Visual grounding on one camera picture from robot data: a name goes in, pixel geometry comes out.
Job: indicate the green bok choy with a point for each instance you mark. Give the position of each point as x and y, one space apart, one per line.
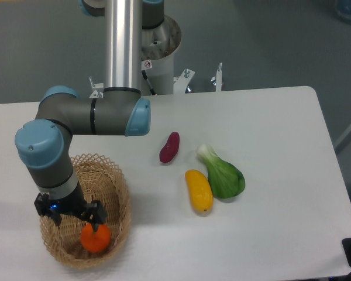
225 179

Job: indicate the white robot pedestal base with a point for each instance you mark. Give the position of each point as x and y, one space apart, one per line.
159 45

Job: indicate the white frame bracket left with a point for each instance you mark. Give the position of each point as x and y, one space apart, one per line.
97 89

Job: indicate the yellow mango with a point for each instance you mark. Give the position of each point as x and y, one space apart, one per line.
199 190

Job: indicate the orange fruit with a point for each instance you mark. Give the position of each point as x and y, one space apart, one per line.
95 241

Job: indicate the white frame bracket right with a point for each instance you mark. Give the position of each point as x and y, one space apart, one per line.
217 80

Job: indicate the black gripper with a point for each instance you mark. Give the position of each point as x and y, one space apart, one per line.
68 199

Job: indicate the white frame bracket middle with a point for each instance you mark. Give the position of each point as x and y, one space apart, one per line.
181 84

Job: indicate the white frame bracket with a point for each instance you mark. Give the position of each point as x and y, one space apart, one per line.
217 80
97 89
181 84

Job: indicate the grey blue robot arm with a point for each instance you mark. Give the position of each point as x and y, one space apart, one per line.
44 142

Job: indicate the woven wicker basket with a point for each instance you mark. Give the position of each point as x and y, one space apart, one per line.
100 179

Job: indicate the purple sweet potato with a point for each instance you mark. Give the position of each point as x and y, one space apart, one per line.
170 149

